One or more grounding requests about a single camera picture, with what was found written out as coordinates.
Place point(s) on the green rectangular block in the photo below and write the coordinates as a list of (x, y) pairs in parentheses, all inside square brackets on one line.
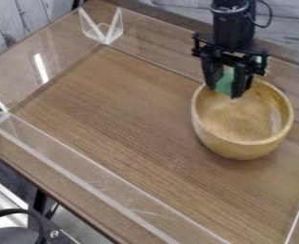
[(253, 62)]

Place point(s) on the black table leg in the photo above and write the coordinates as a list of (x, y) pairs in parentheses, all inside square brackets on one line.
[(40, 201)]

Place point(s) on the brown wooden bowl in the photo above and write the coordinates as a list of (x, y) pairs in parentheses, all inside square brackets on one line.
[(241, 128)]

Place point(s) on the black office chair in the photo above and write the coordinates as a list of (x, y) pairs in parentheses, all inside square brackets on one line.
[(45, 234)]

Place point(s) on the clear acrylic tray walls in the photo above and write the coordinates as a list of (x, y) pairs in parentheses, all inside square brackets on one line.
[(94, 127)]

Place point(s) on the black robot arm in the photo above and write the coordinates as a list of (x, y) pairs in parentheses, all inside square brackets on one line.
[(264, 15)]

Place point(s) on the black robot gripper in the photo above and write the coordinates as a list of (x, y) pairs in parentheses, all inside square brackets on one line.
[(229, 42)]

